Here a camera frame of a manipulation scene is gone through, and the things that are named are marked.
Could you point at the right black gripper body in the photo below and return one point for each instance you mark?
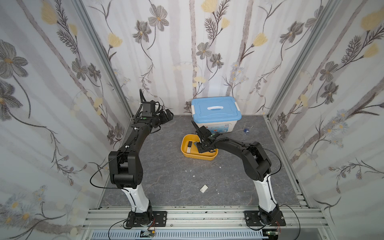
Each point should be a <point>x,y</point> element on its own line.
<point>203,139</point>

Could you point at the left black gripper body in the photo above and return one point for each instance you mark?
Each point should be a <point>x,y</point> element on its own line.
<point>162,117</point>

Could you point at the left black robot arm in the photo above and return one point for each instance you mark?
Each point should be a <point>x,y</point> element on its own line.
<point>125,167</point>

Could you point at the blue lidded storage box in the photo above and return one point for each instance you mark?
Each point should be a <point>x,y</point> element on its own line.
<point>217,114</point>

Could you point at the yellow plastic tub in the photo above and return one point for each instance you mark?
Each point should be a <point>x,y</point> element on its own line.
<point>208,156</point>

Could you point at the small circuit board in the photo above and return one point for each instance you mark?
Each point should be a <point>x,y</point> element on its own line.
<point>148,234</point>

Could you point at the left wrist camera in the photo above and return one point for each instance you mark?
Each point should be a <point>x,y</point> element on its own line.
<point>148,109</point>

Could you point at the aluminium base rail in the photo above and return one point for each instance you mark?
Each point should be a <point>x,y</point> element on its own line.
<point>211,223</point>

